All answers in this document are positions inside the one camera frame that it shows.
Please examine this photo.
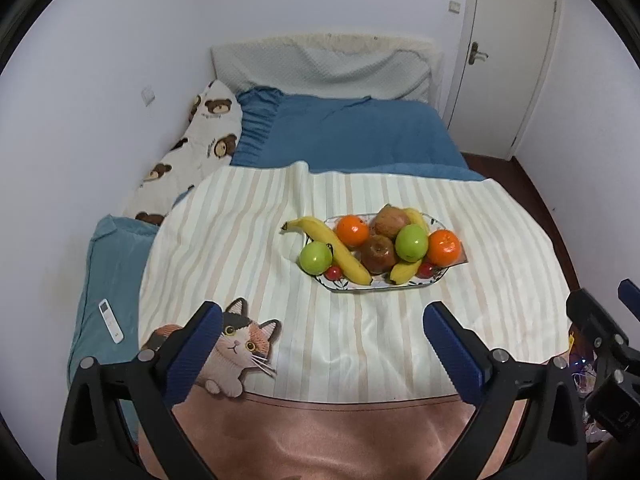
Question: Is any red yellow apple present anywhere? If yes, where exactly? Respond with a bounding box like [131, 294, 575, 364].
[374, 204, 412, 239]

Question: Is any cream fluffy throw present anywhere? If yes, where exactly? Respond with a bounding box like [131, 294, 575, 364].
[250, 31, 445, 61]

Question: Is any long banana with sticker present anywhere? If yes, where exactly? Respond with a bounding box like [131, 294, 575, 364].
[280, 216, 374, 287]

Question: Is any curved yellow banana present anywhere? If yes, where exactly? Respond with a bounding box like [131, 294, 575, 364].
[389, 207, 431, 286]

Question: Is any white door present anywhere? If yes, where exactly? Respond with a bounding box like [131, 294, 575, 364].
[445, 0, 563, 161]

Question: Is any green apple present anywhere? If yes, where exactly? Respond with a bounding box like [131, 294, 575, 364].
[299, 241, 334, 276]
[395, 224, 430, 263]

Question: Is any grey quilted cushion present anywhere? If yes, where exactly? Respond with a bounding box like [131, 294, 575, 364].
[210, 42, 441, 106]

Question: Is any colourful plastic packaging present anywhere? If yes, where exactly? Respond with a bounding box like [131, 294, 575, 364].
[569, 330, 608, 443]

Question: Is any white remote control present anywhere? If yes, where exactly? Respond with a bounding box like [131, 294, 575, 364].
[98, 298, 124, 345]

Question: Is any striped cat print blanket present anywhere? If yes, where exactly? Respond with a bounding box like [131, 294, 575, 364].
[136, 161, 576, 480]

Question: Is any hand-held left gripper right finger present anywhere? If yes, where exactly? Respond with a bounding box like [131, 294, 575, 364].
[422, 301, 588, 480]

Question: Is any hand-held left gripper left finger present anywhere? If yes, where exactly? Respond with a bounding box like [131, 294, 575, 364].
[56, 301, 223, 480]

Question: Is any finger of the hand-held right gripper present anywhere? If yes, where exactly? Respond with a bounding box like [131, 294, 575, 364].
[566, 287, 632, 361]
[617, 279, 640, 318]

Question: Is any dark red apple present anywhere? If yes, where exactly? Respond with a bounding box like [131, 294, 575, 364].
[360, 235, 399, 275]

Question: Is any orange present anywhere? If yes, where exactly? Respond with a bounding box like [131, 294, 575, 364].
[336, 215, 371, 247]
[426, 229, 462, 267]

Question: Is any bear print pillow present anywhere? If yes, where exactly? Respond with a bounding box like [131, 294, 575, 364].
[122, 79, 244, 227]

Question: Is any blue bed sheet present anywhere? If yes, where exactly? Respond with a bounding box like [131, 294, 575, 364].
[230, 87, 486, 181]

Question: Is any patterned oval plate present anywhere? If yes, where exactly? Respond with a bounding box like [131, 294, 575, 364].
[320, 212, 468, 293]

